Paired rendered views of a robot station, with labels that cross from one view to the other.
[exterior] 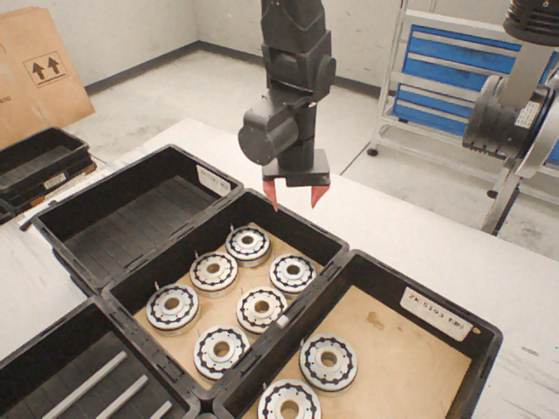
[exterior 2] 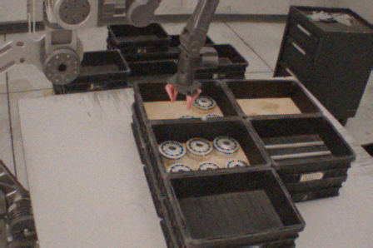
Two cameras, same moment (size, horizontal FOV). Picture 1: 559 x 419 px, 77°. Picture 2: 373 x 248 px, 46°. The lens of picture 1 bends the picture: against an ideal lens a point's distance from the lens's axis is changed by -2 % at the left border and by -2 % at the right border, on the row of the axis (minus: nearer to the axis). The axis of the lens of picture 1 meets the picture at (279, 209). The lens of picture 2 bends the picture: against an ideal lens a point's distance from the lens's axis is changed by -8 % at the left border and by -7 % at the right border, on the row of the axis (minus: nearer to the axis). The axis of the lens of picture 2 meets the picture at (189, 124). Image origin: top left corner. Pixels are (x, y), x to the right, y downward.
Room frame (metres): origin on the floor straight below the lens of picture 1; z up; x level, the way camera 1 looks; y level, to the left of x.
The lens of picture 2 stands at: (1.66, 0.68, 1.95)
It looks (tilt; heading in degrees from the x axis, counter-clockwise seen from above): 35 degrees down; 209
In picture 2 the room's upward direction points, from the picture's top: 10 degrees clockwise
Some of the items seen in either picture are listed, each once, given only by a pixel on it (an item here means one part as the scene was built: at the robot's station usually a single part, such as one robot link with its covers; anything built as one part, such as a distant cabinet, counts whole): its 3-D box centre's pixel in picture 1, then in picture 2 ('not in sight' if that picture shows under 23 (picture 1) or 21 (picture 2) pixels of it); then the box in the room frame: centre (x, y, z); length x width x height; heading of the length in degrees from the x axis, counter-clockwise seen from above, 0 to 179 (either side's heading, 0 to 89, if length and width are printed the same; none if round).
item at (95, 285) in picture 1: (142, 204); (235, 204); (0.62, 0.32, 0.92); 0.40 x 0.30 x 0.02; 140
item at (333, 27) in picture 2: not in sight; (323, 70); (-1.58, -0.02, 0.45); 0.60 x 0.45 x 0.90; 146
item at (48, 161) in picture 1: (51, 192); not in sight; (1.31, 1.10, 0.37); 0.40 x 0.30 x 0.45; 146
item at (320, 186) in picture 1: (305, 186); (177, 92); (0.47, -0.04, 1.10); 0.07 x 0.07 x 0.09; 4
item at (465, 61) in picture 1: (460, 88); not in sight; (1.94, -1.03, 0.60); 0.72 x 0.03 x 0.56; 56
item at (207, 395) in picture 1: (232, 271); (207, 146); (0.43, 0.09, 0.92); 0.40 x 0.30 x 0.02; 140
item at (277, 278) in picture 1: (293, 271); (171, 149); (0.47, -0.03, 0.86); 0.10 x 0.10 x 0.01
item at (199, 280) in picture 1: (213, 270); (210, 171); (0.48, 0.14, 0.86); 0.10 x 0.10 x 0.01
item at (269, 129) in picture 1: (283, 106); (200, 52); (0.43, 0.00, 1.27); 0.11 x 0.09 x 0.12; 146
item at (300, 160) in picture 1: (295, 151); (185, 76); (0.46, -0.02, 1.17); 0.10 x 0.07 x 0.07; 94
